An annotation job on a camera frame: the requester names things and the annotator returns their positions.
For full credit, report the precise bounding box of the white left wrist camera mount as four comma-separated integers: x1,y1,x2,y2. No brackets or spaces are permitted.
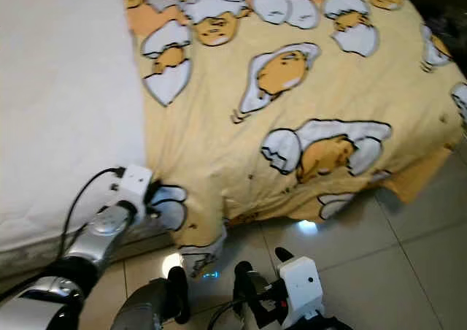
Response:
115,164,155,209

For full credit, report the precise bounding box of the yellow egg-print blanket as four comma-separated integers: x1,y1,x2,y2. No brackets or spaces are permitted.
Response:
122,0,467,277

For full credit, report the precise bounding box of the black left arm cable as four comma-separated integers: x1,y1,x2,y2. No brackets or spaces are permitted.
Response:
0,167,125,323

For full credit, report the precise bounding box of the white quilted mattress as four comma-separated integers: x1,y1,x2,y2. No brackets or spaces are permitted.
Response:
0,0,155,277

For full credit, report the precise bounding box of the silver left robot leg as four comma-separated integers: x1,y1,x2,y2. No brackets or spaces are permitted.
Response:
116,265,191,330

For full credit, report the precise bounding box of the silver robot leg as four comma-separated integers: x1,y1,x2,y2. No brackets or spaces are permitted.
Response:
116,265,191,330
231,260,264,330

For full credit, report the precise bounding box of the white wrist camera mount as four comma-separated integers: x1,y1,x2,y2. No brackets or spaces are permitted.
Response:
115,164,155,209
278,255,326,324

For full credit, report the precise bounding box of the silver right robot leg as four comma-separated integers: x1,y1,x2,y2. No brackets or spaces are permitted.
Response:
231,260,264,330

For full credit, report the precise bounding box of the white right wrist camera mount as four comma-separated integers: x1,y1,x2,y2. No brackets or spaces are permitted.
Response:
278,255,326,324

